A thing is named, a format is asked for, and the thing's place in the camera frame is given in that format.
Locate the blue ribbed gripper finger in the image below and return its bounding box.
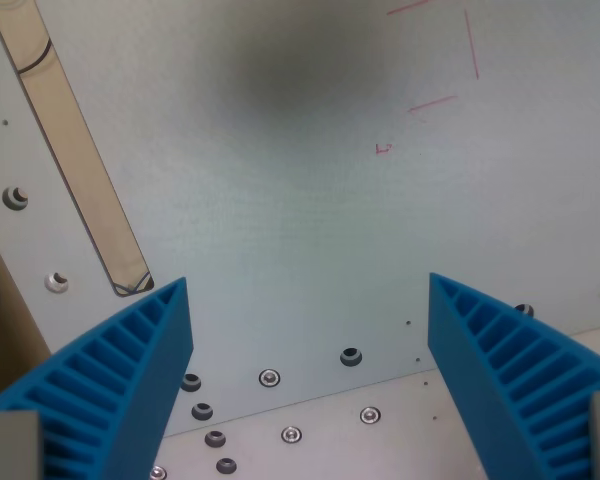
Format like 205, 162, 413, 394
426, 271, 600, 480
0, 276, 195, 480

